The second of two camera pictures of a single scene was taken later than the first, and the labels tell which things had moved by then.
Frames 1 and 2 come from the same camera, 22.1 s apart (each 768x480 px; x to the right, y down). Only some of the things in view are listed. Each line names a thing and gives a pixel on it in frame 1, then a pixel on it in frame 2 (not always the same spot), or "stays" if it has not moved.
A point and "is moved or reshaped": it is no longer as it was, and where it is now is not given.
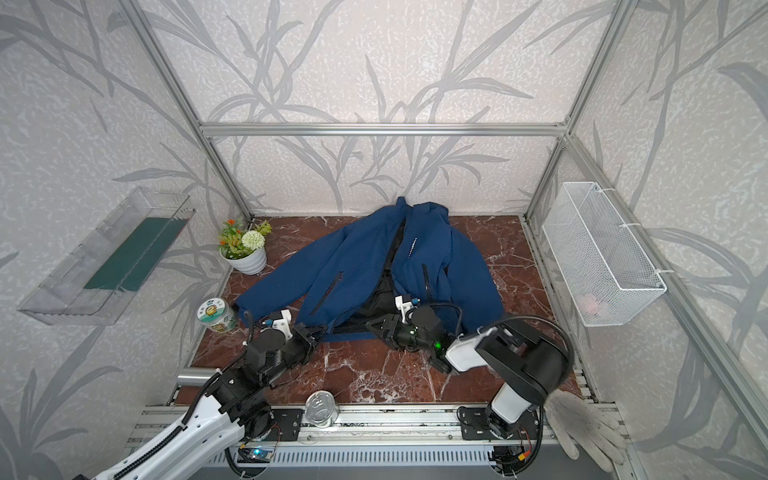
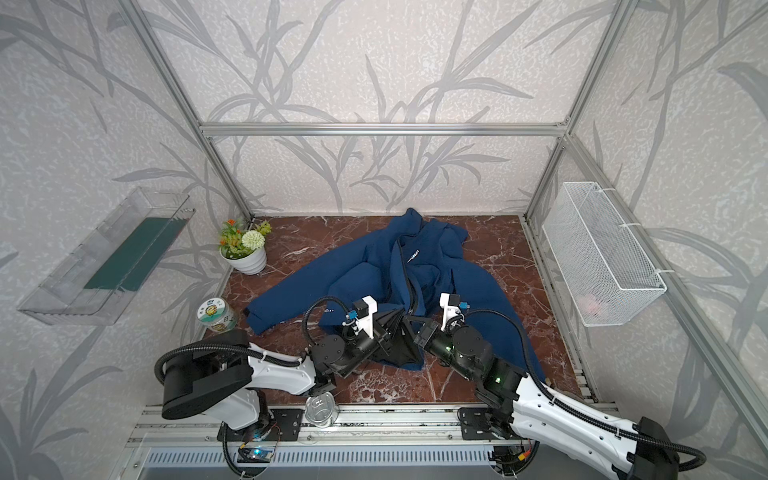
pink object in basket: (587, 303) stays
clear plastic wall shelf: (97, 284) stays
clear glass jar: (321, 409) stays
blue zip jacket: (344, 283) is moved or reshaped
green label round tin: (217, 314) stays
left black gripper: (303, 342) → (377, 337)
